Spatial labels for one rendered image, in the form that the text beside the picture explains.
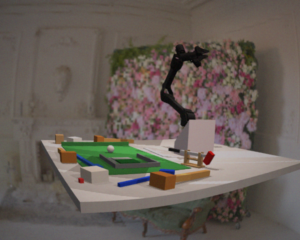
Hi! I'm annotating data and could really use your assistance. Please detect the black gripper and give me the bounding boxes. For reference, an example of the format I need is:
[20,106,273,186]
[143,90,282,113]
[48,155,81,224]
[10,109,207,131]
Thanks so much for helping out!
[186,46,209,62]

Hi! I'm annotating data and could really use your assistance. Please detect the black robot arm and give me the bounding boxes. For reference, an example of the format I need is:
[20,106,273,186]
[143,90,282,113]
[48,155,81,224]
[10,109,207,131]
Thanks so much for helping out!
[160,44,201,127]

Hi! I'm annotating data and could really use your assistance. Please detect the tan cube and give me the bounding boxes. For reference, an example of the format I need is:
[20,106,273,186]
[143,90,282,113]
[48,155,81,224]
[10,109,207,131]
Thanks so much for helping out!
[55,134,64,144]

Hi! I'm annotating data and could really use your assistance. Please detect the small red block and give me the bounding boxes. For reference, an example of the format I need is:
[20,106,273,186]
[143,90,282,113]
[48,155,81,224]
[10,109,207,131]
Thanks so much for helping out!
[78,178,84,184]

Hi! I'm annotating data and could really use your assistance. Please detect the beige box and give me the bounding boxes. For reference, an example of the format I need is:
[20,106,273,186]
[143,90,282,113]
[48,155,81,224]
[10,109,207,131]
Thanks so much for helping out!
[66,136,82,142]
[80,166,109,184]

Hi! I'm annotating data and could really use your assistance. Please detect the white golf ball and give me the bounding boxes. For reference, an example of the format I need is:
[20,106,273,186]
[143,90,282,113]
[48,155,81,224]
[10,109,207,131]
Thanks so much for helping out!
[107,145,114,153]

